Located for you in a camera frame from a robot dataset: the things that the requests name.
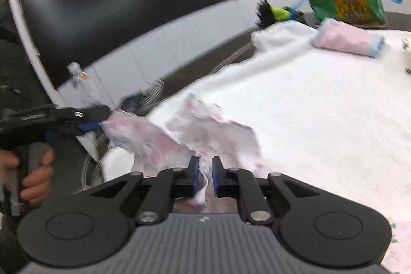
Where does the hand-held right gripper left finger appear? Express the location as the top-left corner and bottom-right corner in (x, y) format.
(91, 156), (200, 226)

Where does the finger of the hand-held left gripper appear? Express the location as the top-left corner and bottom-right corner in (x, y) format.
(76, 105), (111, 134)

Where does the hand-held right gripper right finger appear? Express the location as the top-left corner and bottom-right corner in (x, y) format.
(211, 156), (322, 226)

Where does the pink patterned garment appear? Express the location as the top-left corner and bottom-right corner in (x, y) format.
(103, 92), (268, 207)

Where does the person's left hand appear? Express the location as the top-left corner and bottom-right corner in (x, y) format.
(0, 149), (55, 206)

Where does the clear plastic water bottle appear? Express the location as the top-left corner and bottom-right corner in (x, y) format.
(67, 61), (101, 108)

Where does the white fluffy blanket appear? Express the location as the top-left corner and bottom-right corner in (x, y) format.
(102, 22), (411, 274)

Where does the white folded towel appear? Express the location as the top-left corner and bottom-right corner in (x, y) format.
(251, 20), (320, 52)

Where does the yellow-green cloth item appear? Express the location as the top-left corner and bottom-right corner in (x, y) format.
(270, 6), (292, 22)

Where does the folded pink cloth blue trim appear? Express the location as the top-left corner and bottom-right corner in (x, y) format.
(311, 18), (386, 58)

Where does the pink floral cloth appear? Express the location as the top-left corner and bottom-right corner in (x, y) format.
(383, 217), (411, 274)

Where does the green printed bag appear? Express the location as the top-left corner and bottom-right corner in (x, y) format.
(298, 0), (403, 26)

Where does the large black wall screen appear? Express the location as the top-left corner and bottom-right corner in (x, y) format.
(12, 0), (239, 90)

